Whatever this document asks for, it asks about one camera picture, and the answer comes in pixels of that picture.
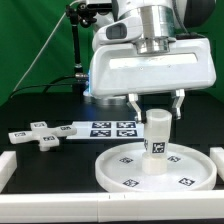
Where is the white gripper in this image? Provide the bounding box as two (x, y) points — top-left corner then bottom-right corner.
(89, 38), (216, 124)

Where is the white round table top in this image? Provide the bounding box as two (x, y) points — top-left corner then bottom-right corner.
(95, 142), (217, 192)

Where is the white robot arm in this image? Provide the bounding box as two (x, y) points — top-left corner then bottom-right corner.
(86, 0), (216, 123)

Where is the white marker sheet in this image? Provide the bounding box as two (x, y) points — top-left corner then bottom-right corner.
(68, 121), (144, 140)

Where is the white right fence block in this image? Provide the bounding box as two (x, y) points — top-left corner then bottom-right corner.
(209, 147), (224, 182)

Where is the white fence block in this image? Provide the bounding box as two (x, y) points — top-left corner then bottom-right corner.
(209, 147), (224, 182)
(0, 151), (17, 193)

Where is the white cross-shaped table base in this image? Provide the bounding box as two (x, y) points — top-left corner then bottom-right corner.
(8, 121), (77, 152)

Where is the white front fence bar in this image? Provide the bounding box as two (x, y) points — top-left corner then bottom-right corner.
(0, 190), (224, 223)

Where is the white left fence block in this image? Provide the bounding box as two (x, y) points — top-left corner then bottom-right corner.
(0, 151), (17, 193)

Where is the black cable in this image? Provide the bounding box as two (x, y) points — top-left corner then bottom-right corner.
(9, 75), (90, 99)

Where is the black camera stand pole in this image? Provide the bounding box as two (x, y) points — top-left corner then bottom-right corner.
(65, 3), (96, 87)

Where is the white cable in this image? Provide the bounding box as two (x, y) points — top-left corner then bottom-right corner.
(12, 0), (88, 93)

